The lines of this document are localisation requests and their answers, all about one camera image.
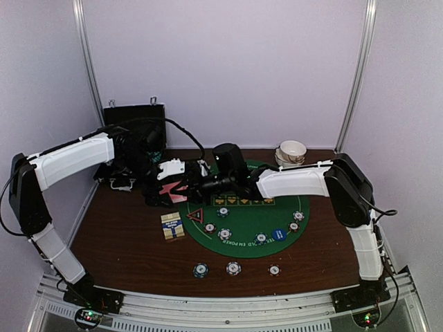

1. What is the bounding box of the white ceramic bowl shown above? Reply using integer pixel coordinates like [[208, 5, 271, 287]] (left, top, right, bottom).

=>
[[274, 147, 305, 168], [279, 140, 307, 163]]

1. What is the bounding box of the blue tan chip stack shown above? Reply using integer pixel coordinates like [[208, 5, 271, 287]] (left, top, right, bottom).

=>
[[226, 261, 242, 276]]

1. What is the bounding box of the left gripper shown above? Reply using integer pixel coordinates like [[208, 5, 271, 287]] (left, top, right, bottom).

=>
[[120, 150, 174, 209]]

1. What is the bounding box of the green blue chip stack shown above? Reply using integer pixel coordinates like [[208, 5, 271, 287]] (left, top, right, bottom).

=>
[[193, 263, 209, 279]]

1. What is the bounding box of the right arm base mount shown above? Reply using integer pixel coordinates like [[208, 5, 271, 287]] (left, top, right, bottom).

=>
[[331, 286, 390, 313]]

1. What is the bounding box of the red playing card deck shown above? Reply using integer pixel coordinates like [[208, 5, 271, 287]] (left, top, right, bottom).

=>
[[159, 181, 188, 204]]

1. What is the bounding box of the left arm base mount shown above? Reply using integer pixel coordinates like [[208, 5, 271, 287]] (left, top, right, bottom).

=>
[[63, 286, 124, 314]]

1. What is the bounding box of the blue round blind button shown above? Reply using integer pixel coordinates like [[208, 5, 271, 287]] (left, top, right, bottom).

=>
[[272, 228, 287, 241]]

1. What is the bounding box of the teal chip row in case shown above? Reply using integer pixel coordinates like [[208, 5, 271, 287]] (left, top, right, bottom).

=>
[[147, 151, 163, 165]]

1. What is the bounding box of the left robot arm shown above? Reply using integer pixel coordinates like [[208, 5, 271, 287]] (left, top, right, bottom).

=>
[[1, 117, 209, 307]]

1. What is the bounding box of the black poker chip case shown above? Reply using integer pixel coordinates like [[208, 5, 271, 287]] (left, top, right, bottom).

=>
[[94, 97, 166, 192]]

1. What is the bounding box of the green round poker mat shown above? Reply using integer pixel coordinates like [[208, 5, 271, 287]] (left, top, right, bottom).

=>
[[178, 159, 311, 259]]

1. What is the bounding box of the white ceramic upper bowl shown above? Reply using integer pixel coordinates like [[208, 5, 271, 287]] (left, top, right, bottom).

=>
[[279, 140, 307, 163]]

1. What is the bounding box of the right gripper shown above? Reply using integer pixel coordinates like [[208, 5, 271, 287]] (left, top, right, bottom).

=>
[[170, 167, 235, 206]]

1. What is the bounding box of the black red triangle token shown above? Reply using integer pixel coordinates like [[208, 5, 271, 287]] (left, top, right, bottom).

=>
[[186, 208, 204, 223]]

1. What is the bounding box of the white ceramic lower bowl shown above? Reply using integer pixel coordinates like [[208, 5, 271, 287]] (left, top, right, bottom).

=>
[[274, 147, 305, 168]]

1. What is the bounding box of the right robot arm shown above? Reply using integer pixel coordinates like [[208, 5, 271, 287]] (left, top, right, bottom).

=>
[[183, 143, 397, 306]]

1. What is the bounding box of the gold card deck box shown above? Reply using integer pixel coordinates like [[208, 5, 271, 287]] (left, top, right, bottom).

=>
[[161, 212, 185, 240]]

